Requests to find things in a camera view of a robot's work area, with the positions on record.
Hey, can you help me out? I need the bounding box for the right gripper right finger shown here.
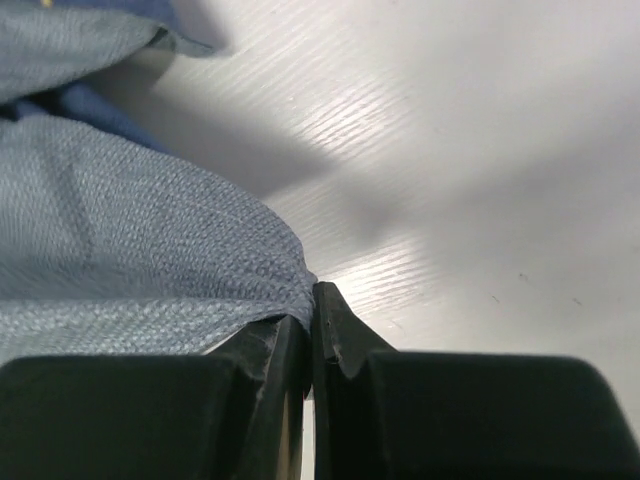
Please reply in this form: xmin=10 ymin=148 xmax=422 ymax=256
xmin=312 ymin=282 xmax=639 ymax=479

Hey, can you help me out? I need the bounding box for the blue pillowcase with fish print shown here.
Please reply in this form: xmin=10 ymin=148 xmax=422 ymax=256
xmin=1 ymin=1 xmax=315 ymax=360

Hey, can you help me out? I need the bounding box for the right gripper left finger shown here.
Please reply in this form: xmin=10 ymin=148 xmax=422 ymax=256
xmin=1 ymin=317 xmax=310 ymax=480

